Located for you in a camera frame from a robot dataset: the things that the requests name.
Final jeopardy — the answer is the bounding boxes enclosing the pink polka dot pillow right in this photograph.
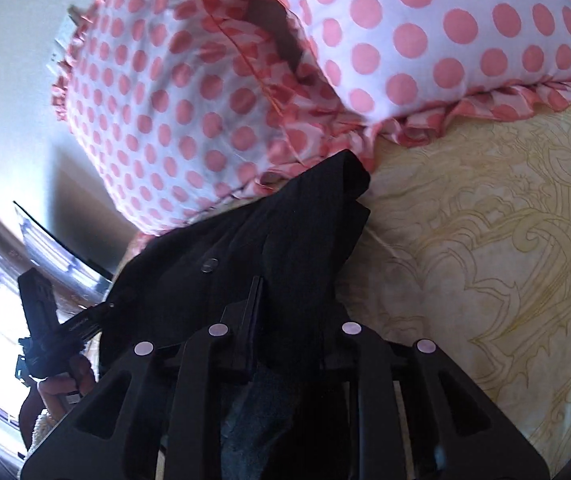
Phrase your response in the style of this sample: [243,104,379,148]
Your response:
[280,0,571,145]

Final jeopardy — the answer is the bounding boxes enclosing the person's left hand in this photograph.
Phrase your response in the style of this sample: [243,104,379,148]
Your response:
[37,354,96,422]

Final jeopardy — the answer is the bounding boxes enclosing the pink polka dot pillow left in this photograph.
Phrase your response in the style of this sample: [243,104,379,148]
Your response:
[52,0,374,235]

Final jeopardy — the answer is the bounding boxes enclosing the cream patterned bed cover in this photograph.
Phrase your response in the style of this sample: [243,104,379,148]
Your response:
[337,106,571,479]

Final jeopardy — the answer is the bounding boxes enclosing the pink polka dot pillow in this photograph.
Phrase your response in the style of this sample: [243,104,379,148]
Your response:
[52,0,374,235]
[280,0,571,145]

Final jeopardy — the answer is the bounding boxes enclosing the black pants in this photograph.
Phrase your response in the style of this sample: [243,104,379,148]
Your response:
[96,148,372,480]

